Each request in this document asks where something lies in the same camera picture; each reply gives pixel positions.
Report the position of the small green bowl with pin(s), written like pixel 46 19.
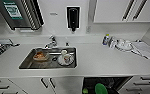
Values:
pixel 85 91

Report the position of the chrome counter soap pump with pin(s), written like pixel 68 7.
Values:
pixel 67 43

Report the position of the white cup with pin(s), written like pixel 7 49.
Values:
pixel 65 56

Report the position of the chrome sink faucet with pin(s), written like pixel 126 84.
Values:
pixel 51 41

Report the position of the blue dish soap bottle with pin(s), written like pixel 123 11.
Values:
pixel 106 39

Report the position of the bowl with orange leftovers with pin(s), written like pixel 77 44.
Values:
pixel 41 56

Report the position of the small clear bottle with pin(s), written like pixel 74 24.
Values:
pixel 112 42

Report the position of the stainless steel sink basin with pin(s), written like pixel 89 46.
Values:
pixel 26 65

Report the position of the steel paper towel dispenser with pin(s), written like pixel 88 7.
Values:
pixel 19 15

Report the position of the white wide drawer stack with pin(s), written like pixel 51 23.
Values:
pixel 4 86

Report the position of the white wall outlet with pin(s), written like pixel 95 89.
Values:
pixel 88 29

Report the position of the black wall soap dispenser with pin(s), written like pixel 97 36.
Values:
pixel 73 18

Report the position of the small wall label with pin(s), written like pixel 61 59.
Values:
pixel 53 13

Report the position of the white wall cabinet, three doors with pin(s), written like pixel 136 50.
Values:
pixel 111 11

